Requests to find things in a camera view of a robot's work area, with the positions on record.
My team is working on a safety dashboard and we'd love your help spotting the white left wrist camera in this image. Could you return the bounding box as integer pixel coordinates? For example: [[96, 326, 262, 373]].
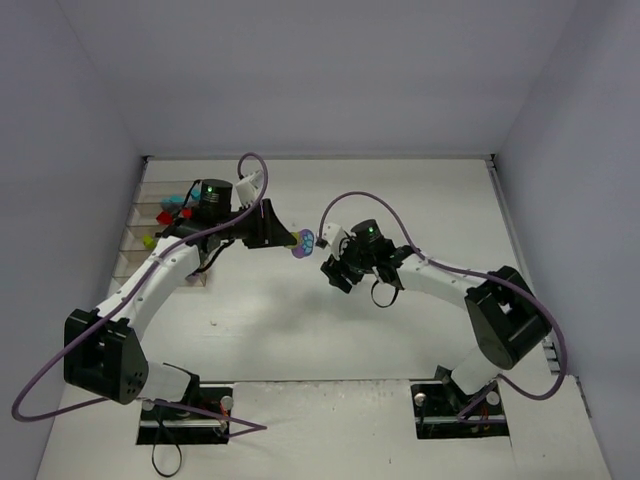
[[235, 170, 264, 209]]

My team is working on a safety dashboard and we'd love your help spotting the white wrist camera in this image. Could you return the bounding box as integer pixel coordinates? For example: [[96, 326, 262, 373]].
[[316, 223, 348, 252], [235, 170, 264, 209]]

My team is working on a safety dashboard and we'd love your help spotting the purple oval flower brick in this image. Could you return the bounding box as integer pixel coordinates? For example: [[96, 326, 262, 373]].
[[291, 229, 315, 259]]

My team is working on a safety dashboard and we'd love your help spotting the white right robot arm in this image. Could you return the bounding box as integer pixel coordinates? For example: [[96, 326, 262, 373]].
[[318, 219, 552, 397]]

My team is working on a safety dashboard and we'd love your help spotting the teal long brick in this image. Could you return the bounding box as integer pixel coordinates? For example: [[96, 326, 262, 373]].
[[160, 195, 184, 211]]

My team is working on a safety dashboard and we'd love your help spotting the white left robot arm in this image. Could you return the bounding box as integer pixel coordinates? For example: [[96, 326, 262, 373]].
[[63, 171, 296, 405]]

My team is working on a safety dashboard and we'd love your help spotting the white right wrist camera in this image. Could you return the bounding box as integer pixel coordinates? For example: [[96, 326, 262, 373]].
[[316, 223, 348, 252]]

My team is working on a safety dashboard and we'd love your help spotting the green square brick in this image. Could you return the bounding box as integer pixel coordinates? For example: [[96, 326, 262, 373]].
[[142, 235, 156, 250]]

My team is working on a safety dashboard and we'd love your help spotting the clear acrylic sorting container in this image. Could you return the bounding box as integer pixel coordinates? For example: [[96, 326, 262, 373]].
[[110, 181, 199, 293]]

